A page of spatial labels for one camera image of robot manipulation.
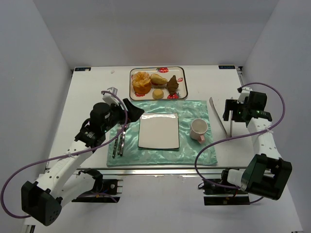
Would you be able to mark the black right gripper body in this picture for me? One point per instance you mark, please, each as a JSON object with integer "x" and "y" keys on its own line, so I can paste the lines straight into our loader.
{"x": 231, "y": 107}

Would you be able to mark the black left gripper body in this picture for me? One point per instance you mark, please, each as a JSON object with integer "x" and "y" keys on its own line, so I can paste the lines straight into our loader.
{"x": 124, "y": 110}

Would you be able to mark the silver metal tongs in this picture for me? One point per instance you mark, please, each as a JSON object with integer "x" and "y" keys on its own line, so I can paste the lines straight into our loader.
{"x": 227, "y": 134}

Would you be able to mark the brown chocolate croissant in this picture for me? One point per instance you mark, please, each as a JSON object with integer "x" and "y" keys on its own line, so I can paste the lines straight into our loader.
{"x": 172, "y": 85}

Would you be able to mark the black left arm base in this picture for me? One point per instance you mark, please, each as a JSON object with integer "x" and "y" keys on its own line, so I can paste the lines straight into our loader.
{"x": 105, "y": 190}

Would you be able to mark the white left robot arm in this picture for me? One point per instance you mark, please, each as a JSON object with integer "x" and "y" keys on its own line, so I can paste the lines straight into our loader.
{"x": 44, "y": 198}

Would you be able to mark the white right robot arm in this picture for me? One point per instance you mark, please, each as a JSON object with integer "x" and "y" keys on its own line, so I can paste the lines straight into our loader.
{"x": 267, "y": 173}

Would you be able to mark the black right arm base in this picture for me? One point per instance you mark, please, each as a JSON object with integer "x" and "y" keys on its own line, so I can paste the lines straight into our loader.
{"x": 221, "y": 192}

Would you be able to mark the large orange muffin bread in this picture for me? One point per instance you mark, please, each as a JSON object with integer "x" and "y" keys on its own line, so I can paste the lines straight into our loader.
{"x": 141, "y": 82}

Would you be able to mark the silver fork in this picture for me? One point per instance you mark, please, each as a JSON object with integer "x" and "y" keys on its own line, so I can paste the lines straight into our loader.
{"x": 116, "y": 141}

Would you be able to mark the silver spoon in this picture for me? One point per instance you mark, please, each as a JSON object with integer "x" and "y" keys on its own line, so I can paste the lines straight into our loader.
{"x": 121, "y": 144}

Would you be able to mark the white square plate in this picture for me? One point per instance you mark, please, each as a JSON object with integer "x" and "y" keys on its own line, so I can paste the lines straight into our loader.
{"x": 159, "y": 131}

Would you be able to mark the small round yellow bun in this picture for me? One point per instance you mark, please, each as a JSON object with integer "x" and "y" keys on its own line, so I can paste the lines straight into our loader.
{"x": 158, "y": 94}

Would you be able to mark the strawberry pattern tray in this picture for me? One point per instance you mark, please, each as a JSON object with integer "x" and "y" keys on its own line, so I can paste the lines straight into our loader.
{"x": 165, "y": 72}

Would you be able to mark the oval sandwich bun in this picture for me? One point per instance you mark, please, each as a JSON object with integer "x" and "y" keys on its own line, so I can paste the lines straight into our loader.
{"x": 157, "y": 79}

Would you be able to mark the pink mug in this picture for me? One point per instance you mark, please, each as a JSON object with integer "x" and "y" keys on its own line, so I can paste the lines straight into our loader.
{"x": 198, "y": 129}

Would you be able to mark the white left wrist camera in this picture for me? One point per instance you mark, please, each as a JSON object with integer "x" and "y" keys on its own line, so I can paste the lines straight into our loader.
{"x": 109, "y": 99}

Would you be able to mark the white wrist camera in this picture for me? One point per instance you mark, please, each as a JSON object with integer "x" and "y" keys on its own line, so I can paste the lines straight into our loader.
{"x": 109, "y": 99}
{"x": 244, "y": 93}

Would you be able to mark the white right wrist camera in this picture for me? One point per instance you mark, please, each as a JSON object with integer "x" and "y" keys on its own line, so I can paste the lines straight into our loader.
{"x": 244, "y": 93}

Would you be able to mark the aluminium table frame rail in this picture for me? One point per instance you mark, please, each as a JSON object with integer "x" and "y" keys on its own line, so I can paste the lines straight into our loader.
{"x": 206, "y": 171}

